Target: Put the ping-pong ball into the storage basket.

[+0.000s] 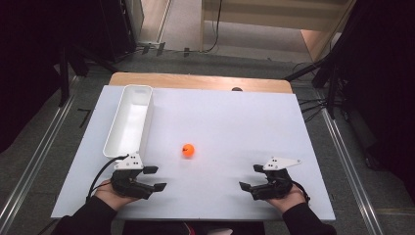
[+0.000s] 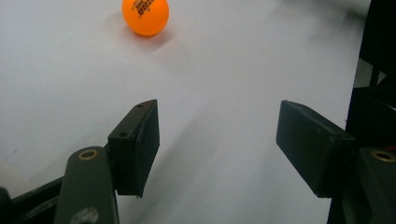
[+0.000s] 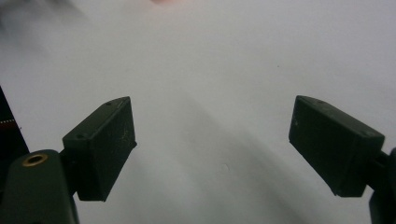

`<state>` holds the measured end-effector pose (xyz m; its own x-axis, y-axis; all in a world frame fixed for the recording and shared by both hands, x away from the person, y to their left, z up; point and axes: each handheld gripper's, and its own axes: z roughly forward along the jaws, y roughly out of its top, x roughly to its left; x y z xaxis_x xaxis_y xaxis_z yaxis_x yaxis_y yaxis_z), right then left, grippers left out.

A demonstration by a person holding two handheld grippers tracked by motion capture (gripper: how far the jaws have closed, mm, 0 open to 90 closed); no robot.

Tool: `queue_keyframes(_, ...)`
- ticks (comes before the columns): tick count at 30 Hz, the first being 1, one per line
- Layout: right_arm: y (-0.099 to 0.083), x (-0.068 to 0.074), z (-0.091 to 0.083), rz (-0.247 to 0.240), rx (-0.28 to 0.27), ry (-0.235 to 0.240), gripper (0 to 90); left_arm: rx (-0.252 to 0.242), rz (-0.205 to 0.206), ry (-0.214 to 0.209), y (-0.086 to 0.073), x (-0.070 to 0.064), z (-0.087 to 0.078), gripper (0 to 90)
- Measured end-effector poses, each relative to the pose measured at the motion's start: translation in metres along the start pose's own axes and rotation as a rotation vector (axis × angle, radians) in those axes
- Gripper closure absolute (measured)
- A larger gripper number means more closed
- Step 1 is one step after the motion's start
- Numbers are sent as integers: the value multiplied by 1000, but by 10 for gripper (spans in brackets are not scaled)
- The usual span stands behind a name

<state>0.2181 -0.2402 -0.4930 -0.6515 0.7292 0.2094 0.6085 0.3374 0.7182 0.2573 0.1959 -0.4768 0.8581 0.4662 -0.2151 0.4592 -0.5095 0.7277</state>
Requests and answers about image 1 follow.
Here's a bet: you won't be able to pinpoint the person's lap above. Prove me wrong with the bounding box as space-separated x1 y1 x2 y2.
120 220 266 235

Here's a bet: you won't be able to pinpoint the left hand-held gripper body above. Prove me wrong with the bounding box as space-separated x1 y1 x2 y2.
110 152 155 201

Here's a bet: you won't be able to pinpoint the black floor cables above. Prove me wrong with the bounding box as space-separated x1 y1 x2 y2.
297 97 331 124

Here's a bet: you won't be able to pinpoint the black cabinet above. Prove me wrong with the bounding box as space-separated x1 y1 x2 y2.
97 0 139 64

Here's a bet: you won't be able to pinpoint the orange ball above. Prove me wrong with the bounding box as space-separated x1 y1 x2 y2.
181 143 196 159

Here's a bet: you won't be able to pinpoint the wooden table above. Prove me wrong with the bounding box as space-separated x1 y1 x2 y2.
108 71 294 95

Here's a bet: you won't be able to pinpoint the black gripper strap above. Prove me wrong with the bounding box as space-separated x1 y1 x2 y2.
291 179 311 203

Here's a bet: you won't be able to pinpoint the person's left hand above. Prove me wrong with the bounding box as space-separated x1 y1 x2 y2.
94 178 139 212

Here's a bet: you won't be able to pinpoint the hanging black cable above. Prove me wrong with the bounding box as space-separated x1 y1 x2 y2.
201 0 224 54

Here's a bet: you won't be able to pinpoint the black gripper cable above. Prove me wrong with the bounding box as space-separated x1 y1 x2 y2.
85 154 131 204

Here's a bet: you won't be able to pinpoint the white plastic bin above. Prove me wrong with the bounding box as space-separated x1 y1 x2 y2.
102 83 156 161

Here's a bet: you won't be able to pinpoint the light wooden shelf unit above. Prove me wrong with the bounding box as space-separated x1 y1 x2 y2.
199 0 357 64

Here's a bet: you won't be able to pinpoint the metal floor rail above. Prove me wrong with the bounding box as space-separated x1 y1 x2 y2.
320 107 386 235
0 75 81 231

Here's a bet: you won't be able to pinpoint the white board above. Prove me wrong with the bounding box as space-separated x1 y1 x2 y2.
50 84 337 222

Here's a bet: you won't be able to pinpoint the person's right hand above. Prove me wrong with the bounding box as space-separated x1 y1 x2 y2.
265 183 308 214

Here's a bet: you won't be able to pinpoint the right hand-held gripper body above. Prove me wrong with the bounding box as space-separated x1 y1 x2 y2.
250 157 302 201

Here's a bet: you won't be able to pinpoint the black metal stand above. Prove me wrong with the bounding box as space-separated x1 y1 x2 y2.
57 40 119 109
283 53 346 121

